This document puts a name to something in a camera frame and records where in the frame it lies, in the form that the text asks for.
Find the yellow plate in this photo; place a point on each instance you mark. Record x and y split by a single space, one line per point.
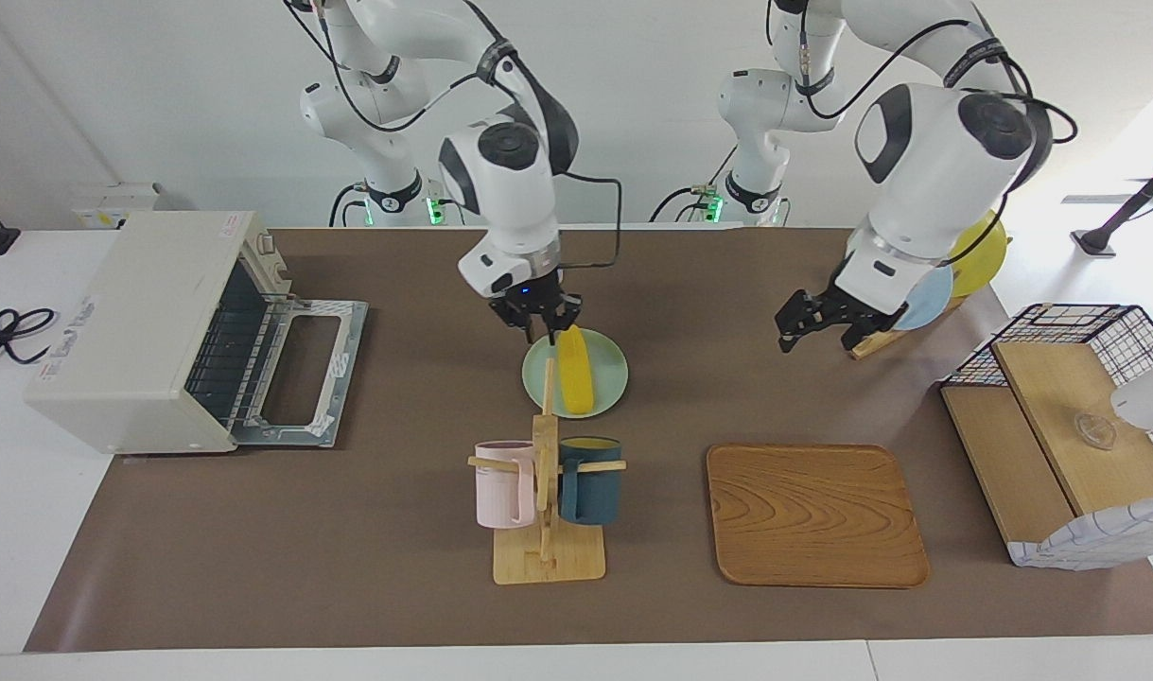
983 255

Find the pale green plate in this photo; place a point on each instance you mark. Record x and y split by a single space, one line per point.
610 374

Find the dark teal mug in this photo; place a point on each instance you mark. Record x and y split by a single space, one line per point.
590 492

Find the white power box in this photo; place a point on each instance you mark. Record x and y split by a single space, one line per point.
113 203

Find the pink mug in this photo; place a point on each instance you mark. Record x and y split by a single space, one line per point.
502 487

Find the black stand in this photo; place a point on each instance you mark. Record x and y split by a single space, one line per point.
1129 210

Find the wooden serving tray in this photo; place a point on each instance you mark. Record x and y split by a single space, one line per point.
812 515

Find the light blue plate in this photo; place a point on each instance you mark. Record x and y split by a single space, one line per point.
928 298

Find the cream toaster oven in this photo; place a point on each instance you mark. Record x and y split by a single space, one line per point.
131 331

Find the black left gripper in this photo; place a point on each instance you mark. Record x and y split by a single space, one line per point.
850 305

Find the yellow corn cob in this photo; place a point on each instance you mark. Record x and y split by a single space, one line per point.
574 374

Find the wooden plate rack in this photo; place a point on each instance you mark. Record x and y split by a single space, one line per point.
874 342

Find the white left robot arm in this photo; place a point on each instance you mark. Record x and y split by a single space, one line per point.
935 161

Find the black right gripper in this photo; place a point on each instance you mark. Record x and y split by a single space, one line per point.
533 305

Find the brown table mat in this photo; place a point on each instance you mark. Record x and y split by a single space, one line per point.
396 530

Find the wooden mug tree stand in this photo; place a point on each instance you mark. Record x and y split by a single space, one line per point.
548 563

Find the small clear glass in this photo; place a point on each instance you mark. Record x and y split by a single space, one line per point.
1094 430

